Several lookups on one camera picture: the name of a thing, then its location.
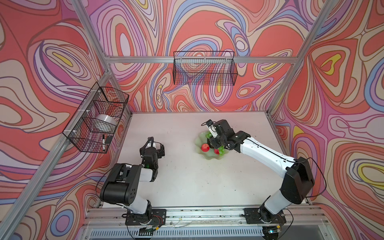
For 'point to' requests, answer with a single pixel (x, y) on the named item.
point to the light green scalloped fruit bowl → (201, 139)
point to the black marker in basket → (103, 143)
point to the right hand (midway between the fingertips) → (215, 139)
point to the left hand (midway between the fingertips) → (154, 144)
